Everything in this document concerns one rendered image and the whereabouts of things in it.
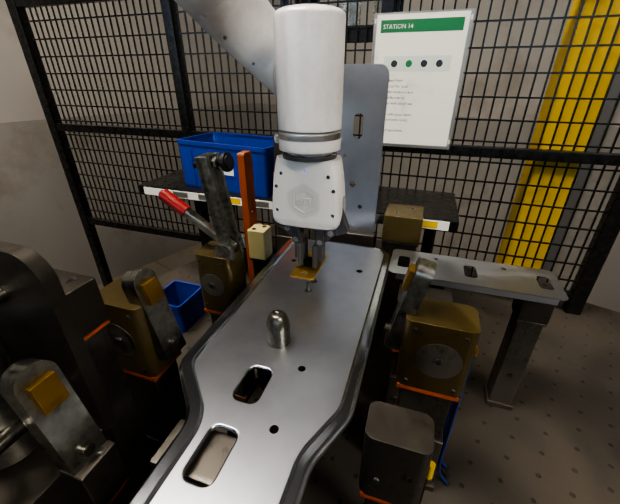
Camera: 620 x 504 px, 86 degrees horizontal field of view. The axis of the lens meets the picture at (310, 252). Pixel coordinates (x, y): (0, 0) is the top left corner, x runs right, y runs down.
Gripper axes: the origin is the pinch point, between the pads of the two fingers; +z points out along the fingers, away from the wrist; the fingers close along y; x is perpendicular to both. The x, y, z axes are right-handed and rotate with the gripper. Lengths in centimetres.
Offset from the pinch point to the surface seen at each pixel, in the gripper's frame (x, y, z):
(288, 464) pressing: -27.8, 7.1, 7.2
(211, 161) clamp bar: -0.9, -15.3, -13.3
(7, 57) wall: 94, -194, -33
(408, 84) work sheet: 54, 9, -22
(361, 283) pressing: 4.8, 7.9, 7.3
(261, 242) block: 6.0, -11.6, 3.0
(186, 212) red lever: -0.8, -21.7, -4.4
